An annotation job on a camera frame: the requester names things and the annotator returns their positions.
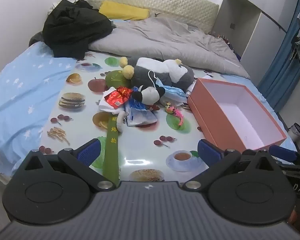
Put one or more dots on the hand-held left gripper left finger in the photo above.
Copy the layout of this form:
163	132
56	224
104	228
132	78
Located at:
88	152

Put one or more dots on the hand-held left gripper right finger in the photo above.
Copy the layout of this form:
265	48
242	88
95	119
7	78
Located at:
210	152

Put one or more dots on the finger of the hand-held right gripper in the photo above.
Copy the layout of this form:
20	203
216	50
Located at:
282	152
298	182

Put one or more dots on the orange cardboard box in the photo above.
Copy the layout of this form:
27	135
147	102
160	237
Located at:
210	120

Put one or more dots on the white towel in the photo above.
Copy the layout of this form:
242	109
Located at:
107	106

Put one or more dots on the red snack packet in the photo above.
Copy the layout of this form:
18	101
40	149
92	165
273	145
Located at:
115	99

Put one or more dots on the green plush massage hammer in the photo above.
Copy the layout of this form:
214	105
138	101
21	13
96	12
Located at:
111	142

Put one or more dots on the food printed plastic mat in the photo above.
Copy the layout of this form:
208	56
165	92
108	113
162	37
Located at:
140	140

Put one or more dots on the pink colourful small toy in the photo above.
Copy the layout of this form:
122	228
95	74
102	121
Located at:
176	111

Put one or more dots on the white bottle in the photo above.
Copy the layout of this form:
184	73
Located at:
189	93

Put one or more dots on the blue white tissue pack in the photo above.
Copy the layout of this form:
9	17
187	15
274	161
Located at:
140	116

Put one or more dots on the blue face mask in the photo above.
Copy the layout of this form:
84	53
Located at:
173	91

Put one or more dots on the blue curtain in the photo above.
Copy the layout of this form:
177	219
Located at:
277	75

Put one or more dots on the small black white plush toy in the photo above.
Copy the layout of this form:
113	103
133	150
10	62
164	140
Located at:
150	95

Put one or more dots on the blue star bedsheet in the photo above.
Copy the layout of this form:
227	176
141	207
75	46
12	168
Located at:
20	92

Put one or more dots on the grey white plush toy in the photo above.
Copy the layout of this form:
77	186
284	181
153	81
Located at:
145	73

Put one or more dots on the grey duvet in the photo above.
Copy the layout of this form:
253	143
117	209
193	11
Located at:
170	40

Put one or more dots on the dark grey cushion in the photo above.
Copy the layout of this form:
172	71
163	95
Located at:
36	38

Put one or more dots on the black clothes pile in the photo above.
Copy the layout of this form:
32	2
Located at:
75	25

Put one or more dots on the white wardrobe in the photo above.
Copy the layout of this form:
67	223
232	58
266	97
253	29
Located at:
255	17

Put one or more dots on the yellow pillow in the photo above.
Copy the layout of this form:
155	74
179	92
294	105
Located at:
122	10

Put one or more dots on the dark wall switch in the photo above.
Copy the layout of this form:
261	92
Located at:
232	25

